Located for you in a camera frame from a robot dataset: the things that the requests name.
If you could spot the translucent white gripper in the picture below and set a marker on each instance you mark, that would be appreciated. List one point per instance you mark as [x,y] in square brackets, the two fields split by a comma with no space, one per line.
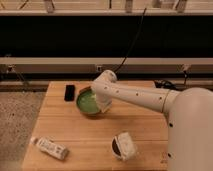
[105,107]

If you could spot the green ceramic bowl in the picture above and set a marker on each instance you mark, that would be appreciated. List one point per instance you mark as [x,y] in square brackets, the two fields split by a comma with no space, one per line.
[86,102]

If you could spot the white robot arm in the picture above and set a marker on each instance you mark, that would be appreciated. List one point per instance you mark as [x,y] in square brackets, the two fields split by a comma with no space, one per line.
[189,115]

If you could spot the black smartphone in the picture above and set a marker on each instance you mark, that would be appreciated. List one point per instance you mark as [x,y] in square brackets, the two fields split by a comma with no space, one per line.
[69,93]

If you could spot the white plastic bottle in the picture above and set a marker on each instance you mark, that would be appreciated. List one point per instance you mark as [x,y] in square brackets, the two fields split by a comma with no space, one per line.
[49,147]

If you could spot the white wall outlet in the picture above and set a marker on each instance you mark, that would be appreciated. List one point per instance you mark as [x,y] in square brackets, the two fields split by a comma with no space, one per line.
[99,68]

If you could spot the grey wall rail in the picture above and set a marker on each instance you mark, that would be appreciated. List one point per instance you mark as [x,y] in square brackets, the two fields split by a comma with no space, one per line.
[131,65]

